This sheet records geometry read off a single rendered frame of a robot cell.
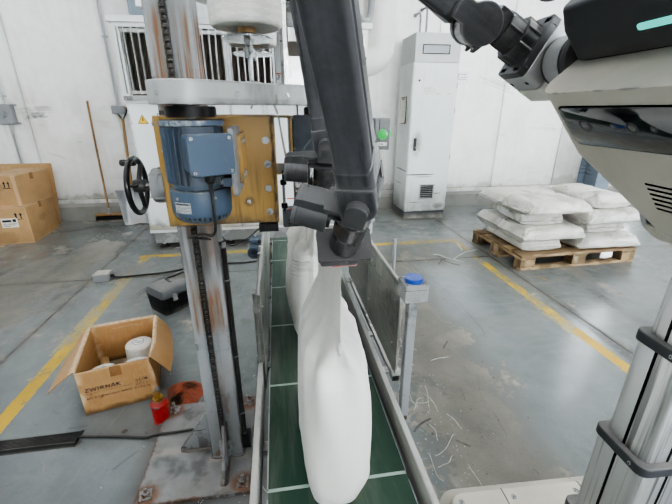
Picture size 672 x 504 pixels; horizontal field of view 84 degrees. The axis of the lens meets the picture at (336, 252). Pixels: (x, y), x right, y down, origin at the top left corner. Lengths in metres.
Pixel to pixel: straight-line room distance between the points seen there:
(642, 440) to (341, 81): 0.89
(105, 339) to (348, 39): 2.28
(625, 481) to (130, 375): 1.89
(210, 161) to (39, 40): 4.98
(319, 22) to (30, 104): 5.55
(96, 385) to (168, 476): 0.60
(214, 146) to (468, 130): 5.12
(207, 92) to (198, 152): 0.14
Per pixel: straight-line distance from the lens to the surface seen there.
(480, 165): 5.98
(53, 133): 5.81
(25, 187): 5.24
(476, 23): 0.87
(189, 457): 1.85
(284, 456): 1.29
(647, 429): 1.02
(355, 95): 0.44
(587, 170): 6.96
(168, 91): 0.95
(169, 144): 0.98
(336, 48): 0.42
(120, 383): 2.15
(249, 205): 1.17
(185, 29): 1.23
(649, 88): 0.65
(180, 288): 2.88
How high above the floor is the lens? 1.35
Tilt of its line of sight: 21 degrees down
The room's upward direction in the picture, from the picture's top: straight up
